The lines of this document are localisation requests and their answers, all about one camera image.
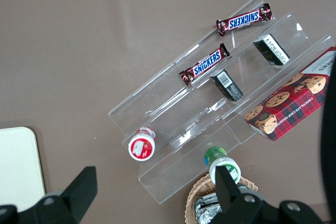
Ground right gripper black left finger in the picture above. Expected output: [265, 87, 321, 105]
[18, 166, 98, 224]

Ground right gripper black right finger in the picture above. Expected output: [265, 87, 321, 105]
[212, 165, 279, 224]

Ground brown wicker basket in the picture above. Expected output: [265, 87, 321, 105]
[185, 173, 259, 224]

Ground white plastic tray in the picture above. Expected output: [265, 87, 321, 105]
[0, 126, 47, 212]

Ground foil wrapped snack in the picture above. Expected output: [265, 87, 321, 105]
[194, 193, 224, 224]

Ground green yogurt cup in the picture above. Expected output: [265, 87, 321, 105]
[204, 146, 242, 185]

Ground red strawberry yogurt cup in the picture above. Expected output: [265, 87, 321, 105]
[128, 126, 158, 161]

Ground clear acrylic stepped display shelf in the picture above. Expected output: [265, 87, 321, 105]
[108, 0, 336, 205]

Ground small black carton box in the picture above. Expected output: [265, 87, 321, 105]
[253, 34, 291, 66]
[209, 69, 244, 102]

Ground red tartan cookie box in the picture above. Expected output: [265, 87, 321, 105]
[244, 46, 336, 142]

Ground Snickers chocolate bar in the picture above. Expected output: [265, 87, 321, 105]
[216, 3, 274, 38]
[179, 43, 230, 87]

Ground thick black blurry cable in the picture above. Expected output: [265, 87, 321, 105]
[320, 58, 336, 221]

